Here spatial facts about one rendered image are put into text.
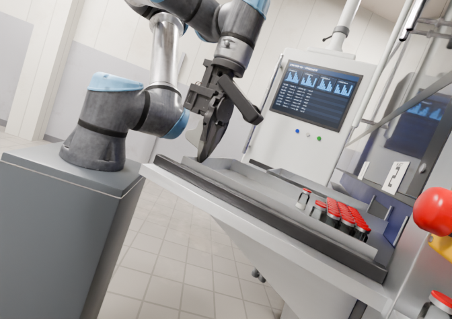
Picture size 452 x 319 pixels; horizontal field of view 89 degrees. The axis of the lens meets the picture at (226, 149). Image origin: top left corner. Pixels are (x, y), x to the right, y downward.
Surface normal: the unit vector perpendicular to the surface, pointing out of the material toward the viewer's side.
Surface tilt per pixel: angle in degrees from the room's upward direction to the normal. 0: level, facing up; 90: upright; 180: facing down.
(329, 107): 90
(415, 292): 90
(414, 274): 90
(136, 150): 90
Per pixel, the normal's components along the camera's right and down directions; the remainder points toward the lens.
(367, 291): -0.39, -0.05
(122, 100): 0.63, 0.29
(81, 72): 0.09, 0.14
